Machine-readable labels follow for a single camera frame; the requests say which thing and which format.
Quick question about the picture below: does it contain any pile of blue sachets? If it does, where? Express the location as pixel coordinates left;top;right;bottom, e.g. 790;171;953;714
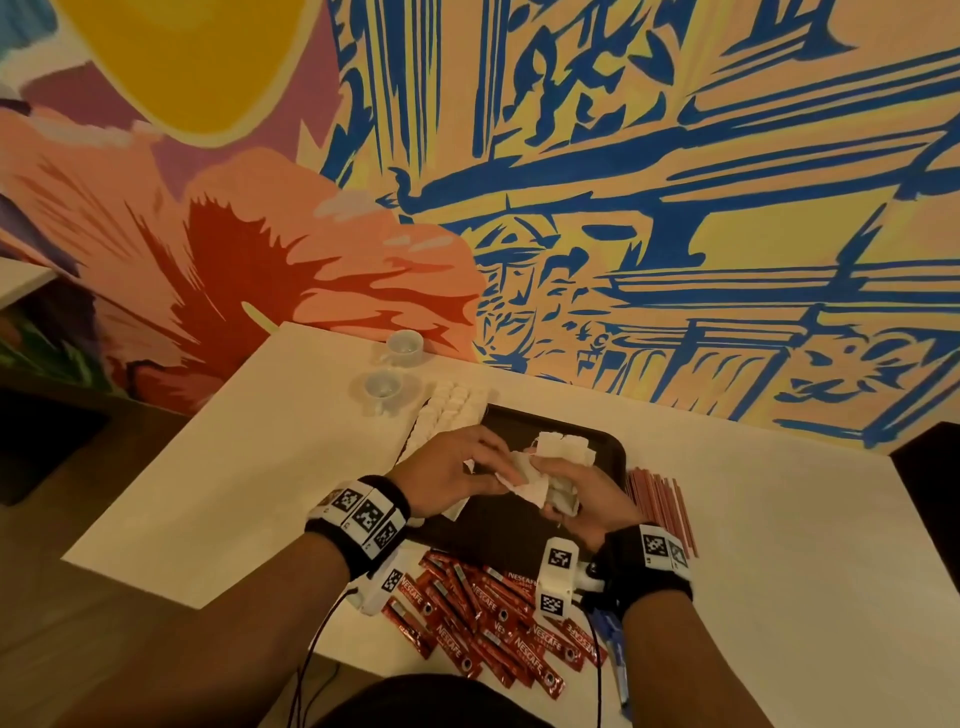
588;600;635;714

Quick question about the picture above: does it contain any pile of red Nescafe sachets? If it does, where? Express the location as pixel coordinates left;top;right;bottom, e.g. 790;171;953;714
381;546;609;702

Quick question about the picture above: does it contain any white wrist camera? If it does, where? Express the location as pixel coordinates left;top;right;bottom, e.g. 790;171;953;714
534;537;587;624
354;555;414;617

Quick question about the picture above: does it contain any person's right forearm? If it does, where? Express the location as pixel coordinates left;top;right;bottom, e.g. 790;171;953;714
618;595;774;728

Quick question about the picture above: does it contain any bunch of tea bags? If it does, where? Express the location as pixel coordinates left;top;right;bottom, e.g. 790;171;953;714
498;430;599;519

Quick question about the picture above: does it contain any dark brown tray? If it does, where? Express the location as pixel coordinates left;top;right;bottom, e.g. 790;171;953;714
397;402;632;579

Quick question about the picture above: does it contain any person's right hand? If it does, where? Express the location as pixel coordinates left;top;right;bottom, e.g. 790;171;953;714
528;456;647;557

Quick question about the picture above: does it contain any person's black shirt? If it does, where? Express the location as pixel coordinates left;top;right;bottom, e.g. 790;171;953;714
315;675;557;728

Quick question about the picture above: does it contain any small white cup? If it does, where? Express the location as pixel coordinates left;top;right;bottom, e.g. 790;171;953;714
358;369;413;419
379;328;431;369

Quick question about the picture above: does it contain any black camera cable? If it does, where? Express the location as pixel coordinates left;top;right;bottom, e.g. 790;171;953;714
588;622;608;728
289;585;362;728

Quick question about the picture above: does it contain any row of tea bags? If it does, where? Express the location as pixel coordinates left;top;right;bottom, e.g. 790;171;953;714
393;378;494;524

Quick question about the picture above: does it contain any person's left hand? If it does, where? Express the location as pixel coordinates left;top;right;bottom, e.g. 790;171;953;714
384;424;530;521

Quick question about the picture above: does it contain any white side table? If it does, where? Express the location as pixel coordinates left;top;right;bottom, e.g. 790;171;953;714
0;255;59;311

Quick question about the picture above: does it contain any person's left forearm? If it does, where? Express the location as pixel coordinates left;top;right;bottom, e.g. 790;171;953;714
52;532;354;728

